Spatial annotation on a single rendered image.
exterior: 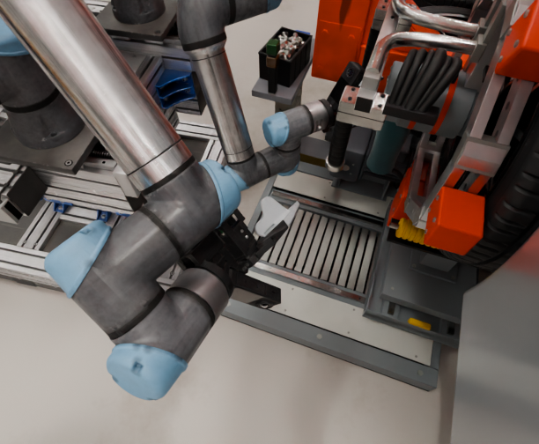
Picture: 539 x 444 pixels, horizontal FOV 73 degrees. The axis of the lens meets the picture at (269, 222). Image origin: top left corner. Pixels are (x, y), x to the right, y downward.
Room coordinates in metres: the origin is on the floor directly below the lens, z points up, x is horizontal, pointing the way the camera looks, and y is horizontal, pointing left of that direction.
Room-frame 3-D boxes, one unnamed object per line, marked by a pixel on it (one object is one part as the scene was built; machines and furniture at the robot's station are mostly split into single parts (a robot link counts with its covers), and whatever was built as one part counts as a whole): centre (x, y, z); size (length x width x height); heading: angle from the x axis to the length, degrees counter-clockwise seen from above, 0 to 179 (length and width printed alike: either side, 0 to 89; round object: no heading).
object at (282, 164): (0.67, -0.03, 0.66); 0.11 x 0.08 x 0.11; 122
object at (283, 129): (0.68, -0.04, 0.76); 0.11 x 0.08 x 0.09; 116
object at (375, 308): (0.59, -0.59, 0.13); 0.50 x 0.36 x 0.10; 160
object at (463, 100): (0.67, -0.36, 0.85); 0.21 x 0.14 x 0.14; 70
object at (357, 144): (0.97, -0.45, 0.26); 0.42 x 0.18 x 0.35; 70
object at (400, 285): (0.59, -0.59, 0.32); 0.40 x 0.30 x 0.28; 160
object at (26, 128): (0.63, 0.49, 0.87); 0.15 x 0.15 x 0.10
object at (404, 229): (0.50, -0.48, 0.51); 0.29 x 0.06 x 0.06; 70
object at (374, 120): (0.56, -0.18, 0.93); 0.09 x 0.05 x 0.05; 70
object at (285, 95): (1.39, -0.08, 0.44); 0.43 x 0.17 x 0.03; 160
